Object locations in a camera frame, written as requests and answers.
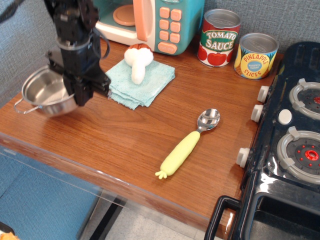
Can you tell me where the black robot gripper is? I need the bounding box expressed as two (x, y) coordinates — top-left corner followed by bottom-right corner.
(45, 37), (111, 107)

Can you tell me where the small steel pot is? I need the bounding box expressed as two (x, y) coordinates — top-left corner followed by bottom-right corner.
(13, 66), (78, 117)

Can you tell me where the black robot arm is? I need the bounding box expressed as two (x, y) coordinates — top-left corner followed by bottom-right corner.
(44, 0), (111, 107)

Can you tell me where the plush mushroom toy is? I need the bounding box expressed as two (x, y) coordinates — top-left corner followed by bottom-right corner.
(124, 43), (154, 85)

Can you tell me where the light blue folded cloth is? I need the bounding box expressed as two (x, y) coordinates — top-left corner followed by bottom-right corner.
(105, 60), (175, 110)

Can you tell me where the toy microwave teal and cream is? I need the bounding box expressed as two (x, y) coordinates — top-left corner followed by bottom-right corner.
(93, 0), (205, 56)

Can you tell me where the black table leg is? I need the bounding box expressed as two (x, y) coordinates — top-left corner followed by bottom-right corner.
(90, 198), (124, 240)

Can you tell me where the tomato sauce can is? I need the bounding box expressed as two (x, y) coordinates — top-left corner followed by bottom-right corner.
(197, 8), (242, 67)

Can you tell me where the pineapple slices can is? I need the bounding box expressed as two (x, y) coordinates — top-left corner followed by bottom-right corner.
(234, 32), (279, 80)

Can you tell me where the dark blue toy stove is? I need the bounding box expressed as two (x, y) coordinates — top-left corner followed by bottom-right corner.
(205, 41), (320, 240)

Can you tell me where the black braided cable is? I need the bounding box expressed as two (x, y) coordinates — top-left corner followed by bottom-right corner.
(0, 0), (26, 25)

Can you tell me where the spoon with yellow handle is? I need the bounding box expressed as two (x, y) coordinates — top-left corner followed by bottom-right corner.
(155, 108), (221, 180)

